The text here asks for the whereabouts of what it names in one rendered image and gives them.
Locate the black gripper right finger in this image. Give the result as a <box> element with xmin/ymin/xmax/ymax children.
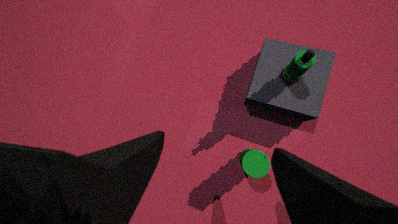
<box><xmin>271</xmin><ymin>148</ymin><xmax>398</xmax><ymax>224</ymax></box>

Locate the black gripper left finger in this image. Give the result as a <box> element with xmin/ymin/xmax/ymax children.
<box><xmin>0</xmin><ymin>131</ymin><xmax>165</xmax><ymax>224</ymax></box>

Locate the dark grey block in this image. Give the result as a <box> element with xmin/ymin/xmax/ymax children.
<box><xmin>244</xmin><ymin>38</ymin><xmax>335</xmax><ymax>121</ymax></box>

